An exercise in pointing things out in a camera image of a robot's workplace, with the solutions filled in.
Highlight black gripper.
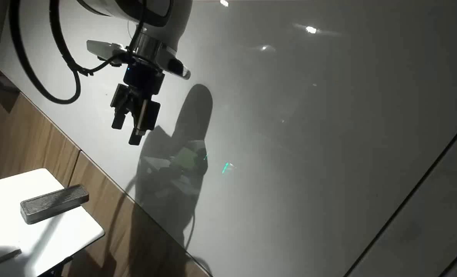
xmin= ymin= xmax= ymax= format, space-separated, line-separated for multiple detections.
xmin=109 ymin=63 xmax=166 ymax=146

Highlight black whiteboard eraser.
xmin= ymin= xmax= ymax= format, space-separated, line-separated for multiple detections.
xmin=19 ymin=183 xmax=91 ymax=226

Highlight large white whiteboard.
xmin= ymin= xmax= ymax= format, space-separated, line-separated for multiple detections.
xmin=0 ymin=0 xmax=457 ymax=277

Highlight small white table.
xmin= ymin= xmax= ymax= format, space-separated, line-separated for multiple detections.
xmin=0 ymin=166 xmax=106 ymax=277

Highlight grey board panel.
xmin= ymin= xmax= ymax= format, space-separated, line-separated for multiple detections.
xmin=348 ymin=120 xmax=457 ymax=277

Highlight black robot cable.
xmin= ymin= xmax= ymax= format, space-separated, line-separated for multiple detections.
xmin=9 ymin=0 xmax=137 ymax=106

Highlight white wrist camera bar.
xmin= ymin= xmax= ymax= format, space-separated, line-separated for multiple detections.
xmin=86 ymin=38 xmax=193 ymax=82

